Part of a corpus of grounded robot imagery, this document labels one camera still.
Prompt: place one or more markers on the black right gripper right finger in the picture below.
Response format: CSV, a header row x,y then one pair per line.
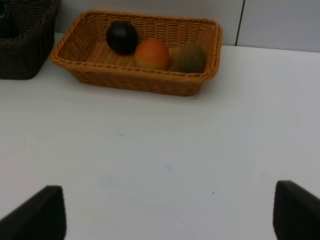
x,y
296,212

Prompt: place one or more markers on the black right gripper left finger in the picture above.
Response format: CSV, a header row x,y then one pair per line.
x,y
41,217

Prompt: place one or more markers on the brown fuzzy kiwi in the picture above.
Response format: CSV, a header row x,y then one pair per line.
x,y
191,58

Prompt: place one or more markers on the orange bread bun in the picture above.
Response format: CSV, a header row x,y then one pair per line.
x,y
152,54

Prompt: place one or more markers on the dark purple mangosteen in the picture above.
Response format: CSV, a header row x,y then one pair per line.
x,y
122,37

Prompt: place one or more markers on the black square bottle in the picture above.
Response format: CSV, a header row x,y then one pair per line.
x,y
8,28

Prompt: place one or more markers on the tan wicker basket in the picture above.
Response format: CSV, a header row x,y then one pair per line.
x,y
84,52

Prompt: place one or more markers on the dark brown wicker basket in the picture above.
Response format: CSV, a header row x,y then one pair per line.
x,y
22,57

